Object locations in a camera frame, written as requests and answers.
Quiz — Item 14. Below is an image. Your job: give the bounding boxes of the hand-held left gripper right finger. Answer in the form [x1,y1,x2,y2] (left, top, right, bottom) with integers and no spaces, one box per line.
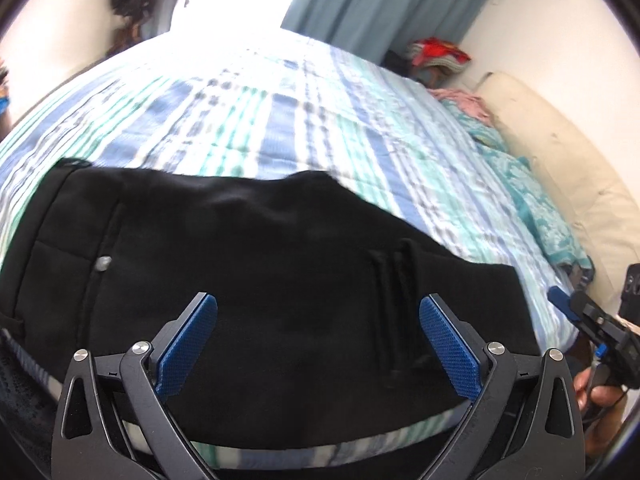
[419,294,586,480]

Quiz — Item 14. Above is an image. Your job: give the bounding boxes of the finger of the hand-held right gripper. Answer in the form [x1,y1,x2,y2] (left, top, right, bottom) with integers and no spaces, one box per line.
[547,286,608,343]

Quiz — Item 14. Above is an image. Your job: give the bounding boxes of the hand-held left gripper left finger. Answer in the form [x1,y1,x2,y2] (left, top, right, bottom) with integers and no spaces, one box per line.
[51,291,221,480]

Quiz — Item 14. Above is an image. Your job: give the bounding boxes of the black pants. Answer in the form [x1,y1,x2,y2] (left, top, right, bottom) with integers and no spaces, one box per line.
[0,157,543,453]

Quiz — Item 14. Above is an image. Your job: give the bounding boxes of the person's right hand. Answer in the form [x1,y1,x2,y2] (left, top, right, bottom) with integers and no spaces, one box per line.
[572,364,632,466]

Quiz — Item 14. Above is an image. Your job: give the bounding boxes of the large teal patterned pillow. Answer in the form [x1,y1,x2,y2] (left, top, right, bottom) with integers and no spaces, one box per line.
[495,152,596,281]

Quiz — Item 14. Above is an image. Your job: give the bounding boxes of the cream padded headboard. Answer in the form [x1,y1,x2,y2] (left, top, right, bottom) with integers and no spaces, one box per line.
[472,71,640,306]

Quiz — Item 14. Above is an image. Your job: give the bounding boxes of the small teal patterned pillow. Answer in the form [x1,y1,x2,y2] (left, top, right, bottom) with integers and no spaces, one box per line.
[440,100,507,155]

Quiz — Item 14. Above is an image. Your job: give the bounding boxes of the pink cloth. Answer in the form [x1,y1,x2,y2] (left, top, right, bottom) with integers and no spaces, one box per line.
[429,87,493,123]

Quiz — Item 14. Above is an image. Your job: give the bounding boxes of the bed with striped sheet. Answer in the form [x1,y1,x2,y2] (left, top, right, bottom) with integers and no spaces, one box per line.
[0,30,596,467]

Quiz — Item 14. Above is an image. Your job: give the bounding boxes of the red clothes pile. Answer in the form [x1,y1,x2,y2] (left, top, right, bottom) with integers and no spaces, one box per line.
[406,37,472,71]

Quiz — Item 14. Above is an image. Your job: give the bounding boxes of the wide blue curtain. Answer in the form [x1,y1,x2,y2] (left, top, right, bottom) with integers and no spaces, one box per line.
[280,0,501,68]

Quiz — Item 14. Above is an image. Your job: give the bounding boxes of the dark coats on rack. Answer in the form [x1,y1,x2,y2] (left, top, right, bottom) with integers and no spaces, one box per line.
[107,0,168,56]

